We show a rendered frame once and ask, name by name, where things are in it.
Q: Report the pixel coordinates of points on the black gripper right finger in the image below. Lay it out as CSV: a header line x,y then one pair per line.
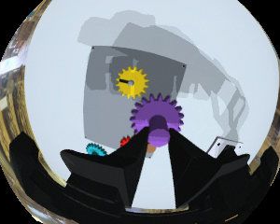
x,y
194,170

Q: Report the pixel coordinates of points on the teal gear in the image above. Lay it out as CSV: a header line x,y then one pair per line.
x,y
96,150

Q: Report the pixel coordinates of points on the red gear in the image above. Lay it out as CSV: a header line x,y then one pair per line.
x,y
124,140

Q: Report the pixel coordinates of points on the brown gear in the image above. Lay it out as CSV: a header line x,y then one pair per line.
x,y
150,148

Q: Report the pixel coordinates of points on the yellow gear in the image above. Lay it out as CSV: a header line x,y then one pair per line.
x,y
139,86

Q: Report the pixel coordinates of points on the purple gear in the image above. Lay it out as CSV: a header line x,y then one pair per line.
x,y
159,115

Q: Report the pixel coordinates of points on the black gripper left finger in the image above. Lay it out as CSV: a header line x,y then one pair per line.
x,y
119,169

